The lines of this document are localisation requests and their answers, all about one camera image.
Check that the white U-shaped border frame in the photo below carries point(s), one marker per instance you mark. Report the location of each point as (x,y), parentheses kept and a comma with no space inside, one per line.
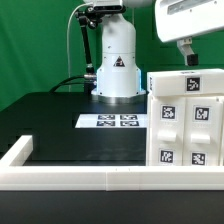
(16,175)

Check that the white cabinet top block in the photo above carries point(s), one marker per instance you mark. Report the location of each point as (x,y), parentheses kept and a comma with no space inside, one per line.
(186,82)

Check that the white cabinet body box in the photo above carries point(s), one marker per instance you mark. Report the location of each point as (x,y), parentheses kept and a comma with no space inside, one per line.
(184,131)

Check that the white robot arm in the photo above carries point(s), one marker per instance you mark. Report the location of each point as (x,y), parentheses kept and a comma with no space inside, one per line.
(118,77)

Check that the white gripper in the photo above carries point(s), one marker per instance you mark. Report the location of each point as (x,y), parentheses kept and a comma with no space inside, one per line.
(178,19)

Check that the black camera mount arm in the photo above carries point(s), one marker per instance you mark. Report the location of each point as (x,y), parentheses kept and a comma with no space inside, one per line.
(87,19)

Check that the white cabinet door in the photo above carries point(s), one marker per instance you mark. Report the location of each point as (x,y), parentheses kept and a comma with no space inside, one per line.
(166,131)
(202,134)

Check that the black camera on mount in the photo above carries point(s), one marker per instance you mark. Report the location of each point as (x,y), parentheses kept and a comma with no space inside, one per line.
(106,6)

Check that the white marker base plate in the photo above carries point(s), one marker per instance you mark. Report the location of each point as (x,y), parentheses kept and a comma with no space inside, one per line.
(111,121)

